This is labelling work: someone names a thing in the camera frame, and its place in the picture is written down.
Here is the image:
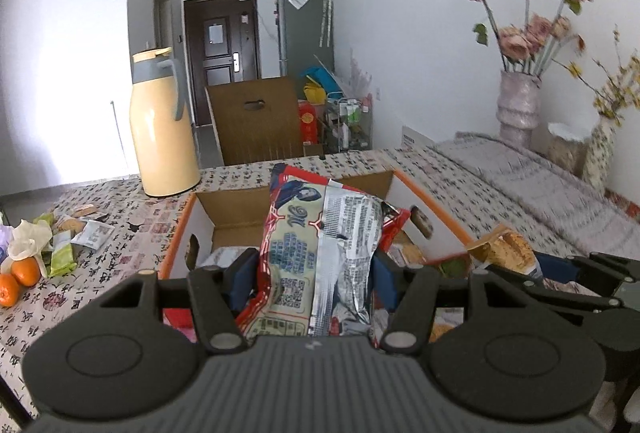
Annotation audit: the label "grey refrigerator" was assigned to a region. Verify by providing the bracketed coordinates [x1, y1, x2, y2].
[276, 0, 335, 80]

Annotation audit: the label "red gift box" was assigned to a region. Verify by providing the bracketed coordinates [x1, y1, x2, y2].
[297, 100, 321, 145]

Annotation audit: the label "dark entrance door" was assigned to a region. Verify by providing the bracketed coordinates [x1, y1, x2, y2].
[183, 0, 262, 128]

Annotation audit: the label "jar with white lid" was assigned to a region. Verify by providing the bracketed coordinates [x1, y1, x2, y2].
[547, 122, 594, 176]

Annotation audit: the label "white snack packet red text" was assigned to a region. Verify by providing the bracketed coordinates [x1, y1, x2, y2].
[207, 247, 252, 270]

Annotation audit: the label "grey folded cloth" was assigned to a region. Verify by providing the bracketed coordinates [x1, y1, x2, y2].
[435, 131, 640, 265]

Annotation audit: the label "white flat carton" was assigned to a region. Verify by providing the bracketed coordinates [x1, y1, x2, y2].
[402, 127, 434, 146]

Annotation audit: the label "yellow thermos jug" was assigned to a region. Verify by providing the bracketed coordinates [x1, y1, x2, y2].
[129, 47, 202, 198]

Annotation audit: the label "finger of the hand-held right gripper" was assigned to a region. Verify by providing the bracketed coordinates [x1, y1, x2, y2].
[487, 264, 618, 316]
[532, 253, 626, 288]

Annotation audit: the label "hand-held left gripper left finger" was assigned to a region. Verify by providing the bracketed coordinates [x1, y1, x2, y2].
[100, 248, 262, 355]

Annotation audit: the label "long green snack packet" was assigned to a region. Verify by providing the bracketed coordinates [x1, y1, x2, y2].
[437, 258, 472, 280]

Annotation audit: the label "red printed cardboard box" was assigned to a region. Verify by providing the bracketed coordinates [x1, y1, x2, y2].
[159, 169, 482, 345]

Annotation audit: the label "patterned tall vase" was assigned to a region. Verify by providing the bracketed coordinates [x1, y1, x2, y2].
[582, 120, 619, 194]

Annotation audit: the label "orange biscuit snack packet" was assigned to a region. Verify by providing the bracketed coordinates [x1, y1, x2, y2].
[467, 224, 544, 282]

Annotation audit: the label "yellow flower branches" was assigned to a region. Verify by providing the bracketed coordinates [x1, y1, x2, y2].
[567, 25, 640, 130]

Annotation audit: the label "pink ribbed vase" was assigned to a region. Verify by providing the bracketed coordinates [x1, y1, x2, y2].
[496, 70, 543, 146]

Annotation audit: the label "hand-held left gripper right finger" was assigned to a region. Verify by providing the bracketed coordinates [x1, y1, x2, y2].
[372, 250, 547, 355]

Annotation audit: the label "printed calligraphy tablecloth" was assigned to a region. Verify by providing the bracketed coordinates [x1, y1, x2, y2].
[0, 145, 501, 420]

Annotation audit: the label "large red white snack bag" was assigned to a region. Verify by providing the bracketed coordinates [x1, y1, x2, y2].
[235, 164, 412, 339]

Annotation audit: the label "orange fruit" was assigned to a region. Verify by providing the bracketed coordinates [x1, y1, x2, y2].
[0, 274, 21, 309]
[11, 258, 41, 288]

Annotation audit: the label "small green snack packet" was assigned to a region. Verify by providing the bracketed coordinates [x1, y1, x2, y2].
[47, 230, 79, 278]

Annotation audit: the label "white crumpled plastic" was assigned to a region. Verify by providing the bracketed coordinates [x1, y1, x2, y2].
[9, 219, 54, 262]

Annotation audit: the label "metal rolling cart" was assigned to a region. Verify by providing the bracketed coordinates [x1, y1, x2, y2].
[325, 97, 374, 152]

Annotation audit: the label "tan biscuit snack packet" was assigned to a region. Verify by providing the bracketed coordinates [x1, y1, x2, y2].
[430, 308, 467, 345]

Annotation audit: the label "blue plastic item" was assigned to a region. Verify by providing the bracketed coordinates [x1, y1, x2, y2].
[300, 67, 346, 96]

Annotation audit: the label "wooden chair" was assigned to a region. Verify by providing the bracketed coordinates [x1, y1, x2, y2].
[204, 77, 307, 166]

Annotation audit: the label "dried pink roses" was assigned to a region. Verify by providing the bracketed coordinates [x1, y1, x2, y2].
[452, 0, 596, 76]

